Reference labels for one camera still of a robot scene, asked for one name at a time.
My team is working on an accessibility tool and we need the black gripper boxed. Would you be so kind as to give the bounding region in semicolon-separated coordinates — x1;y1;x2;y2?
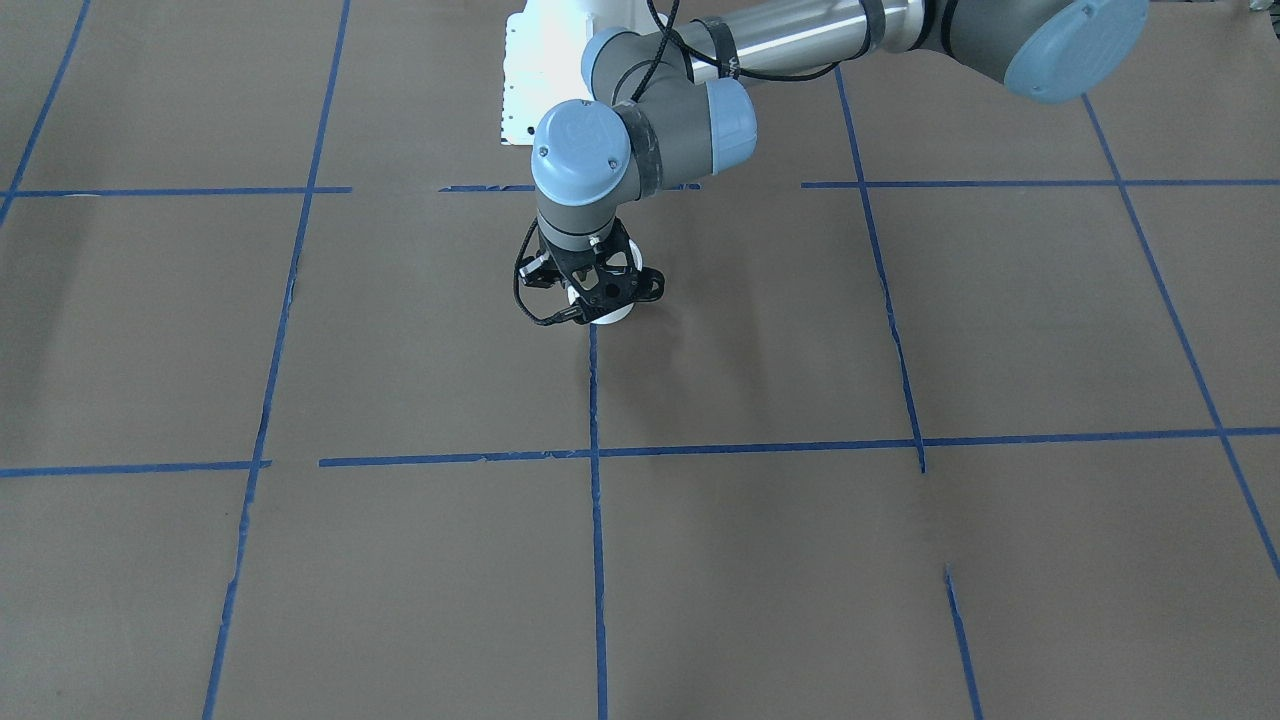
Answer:
536;218;639;292

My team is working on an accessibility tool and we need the white smiley face mug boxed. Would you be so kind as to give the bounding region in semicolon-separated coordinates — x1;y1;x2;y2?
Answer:
564;264;666;325

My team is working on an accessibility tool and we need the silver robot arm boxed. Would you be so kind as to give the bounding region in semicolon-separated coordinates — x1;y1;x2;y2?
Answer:
513;1;1148;323

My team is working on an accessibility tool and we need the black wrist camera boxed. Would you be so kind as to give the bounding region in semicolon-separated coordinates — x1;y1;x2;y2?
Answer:
515;252;562;290

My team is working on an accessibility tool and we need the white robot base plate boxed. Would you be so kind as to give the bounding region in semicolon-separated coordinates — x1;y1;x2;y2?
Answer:
499;1;657;146

